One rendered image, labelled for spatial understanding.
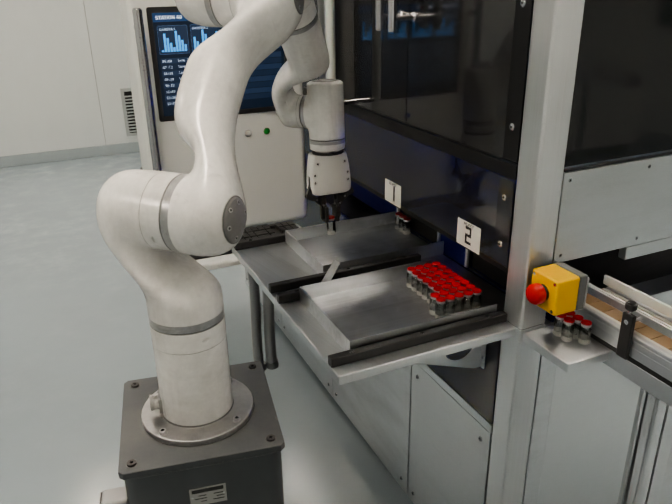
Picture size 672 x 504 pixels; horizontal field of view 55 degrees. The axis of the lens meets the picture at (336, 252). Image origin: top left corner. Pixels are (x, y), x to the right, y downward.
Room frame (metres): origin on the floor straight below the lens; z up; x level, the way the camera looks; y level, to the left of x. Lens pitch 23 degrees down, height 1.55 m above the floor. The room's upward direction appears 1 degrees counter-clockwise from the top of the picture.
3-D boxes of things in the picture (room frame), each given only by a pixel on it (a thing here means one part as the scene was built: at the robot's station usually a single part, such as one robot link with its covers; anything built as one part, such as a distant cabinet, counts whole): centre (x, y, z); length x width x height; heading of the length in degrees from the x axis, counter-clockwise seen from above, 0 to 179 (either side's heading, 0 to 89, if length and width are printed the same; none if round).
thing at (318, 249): (1.59, -0.07, 0.90); 0.34 x 0.26 x 0.04; 114
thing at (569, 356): (1.11, -0.46, 0.87); 0.14 x 0.13 x 0.02; 114
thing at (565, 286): (1.10, -0.42, 1.00); 0.08 x 0.07 x 0.07; 114
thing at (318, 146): (1.50, 0.01, 1.18); 0.09 x 0.08 x 0.03; 111
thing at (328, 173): (1.50, 0.01, 1.12); 0.10 x 0.08 x 0.11; 111
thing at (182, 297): (0.94, 0.27, 1.16); 0.19 x 0.12 x 0.24; 69
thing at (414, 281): (1.28, -0.21, 0.90); 0.18 x 0.02 x 0.05; 24
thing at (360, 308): (1.25, -0.13, 0.90); 0.34 x 0.26 x 0.04; 114
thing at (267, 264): (1.41, -0.08, 0.87); 0.70 x 0.48 x 0.02; 24
